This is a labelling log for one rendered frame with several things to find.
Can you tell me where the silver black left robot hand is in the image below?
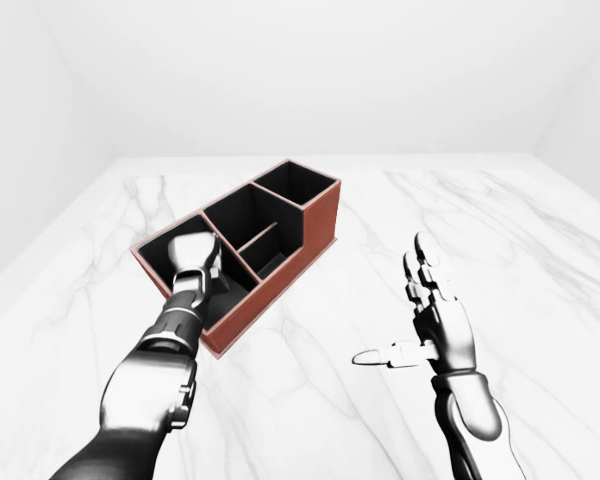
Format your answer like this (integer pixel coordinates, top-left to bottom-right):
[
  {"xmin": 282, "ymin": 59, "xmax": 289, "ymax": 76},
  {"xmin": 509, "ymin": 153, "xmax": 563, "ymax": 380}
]
[{"xmin": 166, "ymin": 229, "xmax": 232, "ymax": 298}]

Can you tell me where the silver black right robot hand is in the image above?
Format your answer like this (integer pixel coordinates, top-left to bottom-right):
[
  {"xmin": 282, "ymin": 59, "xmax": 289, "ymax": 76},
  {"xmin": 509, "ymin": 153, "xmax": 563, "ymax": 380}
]
[{"xmin": 351, "ymin": 231, "xmax": 478, "ymax": 377}]

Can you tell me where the red-brown desk caddy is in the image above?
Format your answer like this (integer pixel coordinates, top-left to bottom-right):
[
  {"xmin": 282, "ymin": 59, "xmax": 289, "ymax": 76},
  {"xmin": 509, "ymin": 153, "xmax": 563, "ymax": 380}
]
[{"xmin": 129, "ymin": 158, "xmax": 342, "ymax": 359}]

